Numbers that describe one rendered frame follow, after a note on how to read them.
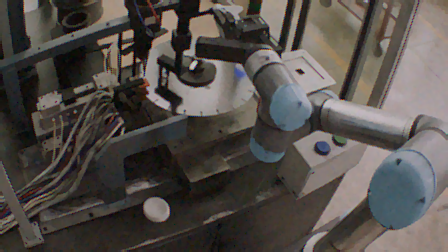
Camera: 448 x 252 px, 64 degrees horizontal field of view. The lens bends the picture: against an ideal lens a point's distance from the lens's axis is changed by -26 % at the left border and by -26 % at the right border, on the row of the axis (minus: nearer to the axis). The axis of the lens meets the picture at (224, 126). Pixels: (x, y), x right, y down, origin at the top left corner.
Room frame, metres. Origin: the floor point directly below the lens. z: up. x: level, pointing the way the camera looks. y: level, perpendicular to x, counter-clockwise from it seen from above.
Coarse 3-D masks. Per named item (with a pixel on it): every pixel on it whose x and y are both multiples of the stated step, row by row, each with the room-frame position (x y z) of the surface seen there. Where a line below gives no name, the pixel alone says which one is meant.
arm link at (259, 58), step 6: (258, 54) 0.70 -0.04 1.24; (264, 54) 0.70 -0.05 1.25; (270, 54) 0.70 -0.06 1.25; (276, 54) 0.72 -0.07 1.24; (252, 60) 0.69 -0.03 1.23; (258, 60) 0.69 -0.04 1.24; (264, 60) 0.69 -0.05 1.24; (270, 60) 0.69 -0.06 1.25; (276, 60) 0.69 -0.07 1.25; (246, 66) 0.69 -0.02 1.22; (252, 66) 0.68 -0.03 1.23; (258, 66) 0.67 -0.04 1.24; (246, 72) 0.69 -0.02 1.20; (252, 72) 0.67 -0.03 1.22; (252, 78) 0.66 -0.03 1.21; (252, 84) 0.67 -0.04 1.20
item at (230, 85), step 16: (160, 48) 1.04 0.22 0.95; (192, 48) 1.06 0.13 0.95; (144, 64) 0.95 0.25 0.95; (224, 64) 1.01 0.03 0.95; (240, 64) 1.02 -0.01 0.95; (160, 80) 0.90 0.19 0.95; (176, 80) 0.91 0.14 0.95; (224, 80) 0.94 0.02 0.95; (240, 80) 0.96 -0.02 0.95; (160, 96) 0.84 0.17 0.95; (176, 96) 0.85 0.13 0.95; (192, 96) 0.86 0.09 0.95; (208, 96) 0.87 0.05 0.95; (224, 96) 0.88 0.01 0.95; (240, 96) 0.89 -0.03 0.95; (176, 112) 0.80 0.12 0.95; (192, 112) 0.81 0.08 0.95; (208, 112) 0.82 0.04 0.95; (224, 112) 0.83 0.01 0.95
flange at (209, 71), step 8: (184, 64) 0.97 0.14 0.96; (208, 64) 0.98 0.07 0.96; (192, 72) 0.94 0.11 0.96; (200, 72) 0.94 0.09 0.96; (208, 72) 0.95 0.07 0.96; (216, 72) 0.96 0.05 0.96; (184, 80) 0.91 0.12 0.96; (192, 80) 0.91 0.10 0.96; (200, 80) 0.91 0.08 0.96; (208, 80) 0.92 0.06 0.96
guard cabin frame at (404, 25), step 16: (48, 0) 1.59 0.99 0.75; (224, 0) 1.67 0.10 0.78; (240, 0) 1.58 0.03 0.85; (288, 0) 1.38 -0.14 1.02; (304, 0) 1.32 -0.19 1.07; (416, 0) 0.98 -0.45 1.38; (240, 16) 1.57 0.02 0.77; (288, 16) 1.37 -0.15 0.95; (304, 16) 1.32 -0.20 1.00; (400, 16) 1.00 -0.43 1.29; (416, 16) 1.00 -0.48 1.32; (400, 32) 0.99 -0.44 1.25; (400, 48) 0.98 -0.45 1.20; (384, 64) 1.00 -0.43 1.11; (384, 80) 0.99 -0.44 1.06; (384, 96) 1.00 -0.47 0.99
